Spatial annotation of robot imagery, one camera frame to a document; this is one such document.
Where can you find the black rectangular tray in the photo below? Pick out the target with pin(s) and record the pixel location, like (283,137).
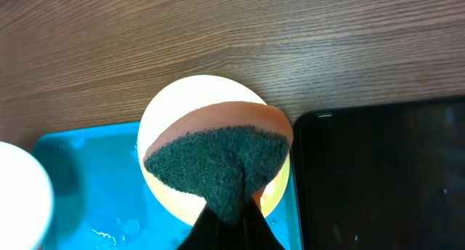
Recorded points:
(382,176)

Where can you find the yellow-green plate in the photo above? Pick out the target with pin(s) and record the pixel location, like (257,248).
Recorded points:
(173,102)

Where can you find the light blue plate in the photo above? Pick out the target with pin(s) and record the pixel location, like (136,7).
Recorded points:
(27,199)

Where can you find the teal plastic tray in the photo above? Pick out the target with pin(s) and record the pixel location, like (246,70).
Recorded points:
(102,200)

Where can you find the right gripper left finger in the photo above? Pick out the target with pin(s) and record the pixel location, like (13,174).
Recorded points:
(204,233)

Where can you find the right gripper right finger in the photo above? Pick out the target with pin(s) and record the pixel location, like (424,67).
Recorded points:
(257,234)

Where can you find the orange green scrub sponge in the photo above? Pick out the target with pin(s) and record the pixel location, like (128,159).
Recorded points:
(224,153)

